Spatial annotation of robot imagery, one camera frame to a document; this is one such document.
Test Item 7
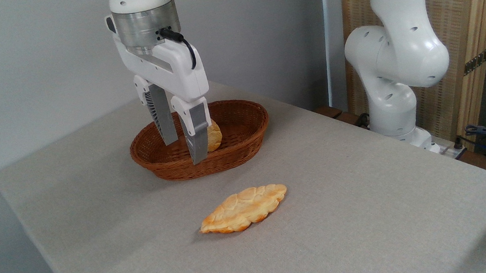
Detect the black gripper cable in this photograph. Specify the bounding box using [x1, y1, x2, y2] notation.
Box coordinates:
[158, 24, 198, 72]

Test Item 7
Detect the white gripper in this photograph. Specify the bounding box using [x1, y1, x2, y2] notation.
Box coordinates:
[113, 27, 217, 172]

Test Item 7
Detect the leaf-shaped golden bread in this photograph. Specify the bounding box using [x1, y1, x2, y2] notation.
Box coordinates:
[196, 183, 291, 236]

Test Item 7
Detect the brown wicker basket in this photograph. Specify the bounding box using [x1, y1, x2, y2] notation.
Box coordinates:
[126, 96, 274, 185]

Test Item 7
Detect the small round golden bread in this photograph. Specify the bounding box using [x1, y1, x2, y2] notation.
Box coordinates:
[205, 118, 224, 153]

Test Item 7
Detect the grey tablecloth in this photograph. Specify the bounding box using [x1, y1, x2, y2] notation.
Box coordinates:
[0, 54, 486, 273]

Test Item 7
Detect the white vertical post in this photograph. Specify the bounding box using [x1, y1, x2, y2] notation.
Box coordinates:
[320, 0, 354, 113]

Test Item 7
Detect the dark metal screen hinge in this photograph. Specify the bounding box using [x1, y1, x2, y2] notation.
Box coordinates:
[461, 48, 486, 76]

